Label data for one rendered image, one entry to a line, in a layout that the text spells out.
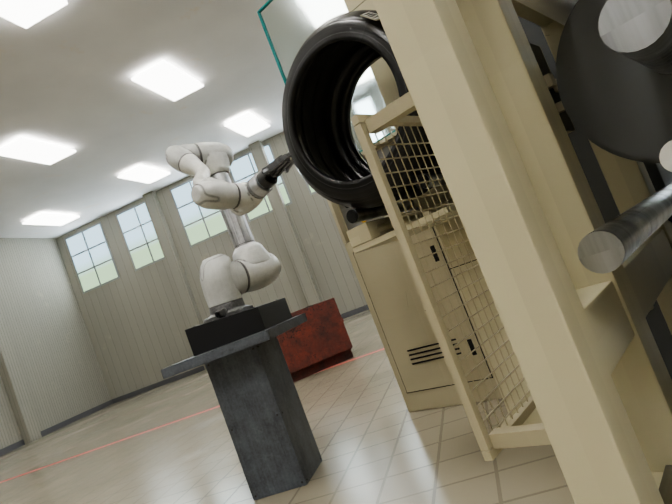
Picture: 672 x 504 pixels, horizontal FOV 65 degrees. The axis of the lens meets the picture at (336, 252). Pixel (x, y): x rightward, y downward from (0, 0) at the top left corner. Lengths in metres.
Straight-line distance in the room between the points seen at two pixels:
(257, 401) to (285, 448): 0.22
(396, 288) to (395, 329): 0.21
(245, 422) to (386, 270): 0.94
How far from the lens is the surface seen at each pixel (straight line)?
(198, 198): 2.00
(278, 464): 2.35
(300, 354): 5.25
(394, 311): 2.58
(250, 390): 2.29
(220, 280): 2.33
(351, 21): 1.66
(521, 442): 1.05
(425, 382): 2.62
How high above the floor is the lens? 0.70
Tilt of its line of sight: 4 degrees up
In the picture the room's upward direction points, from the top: 21 degrees counter-clockwise
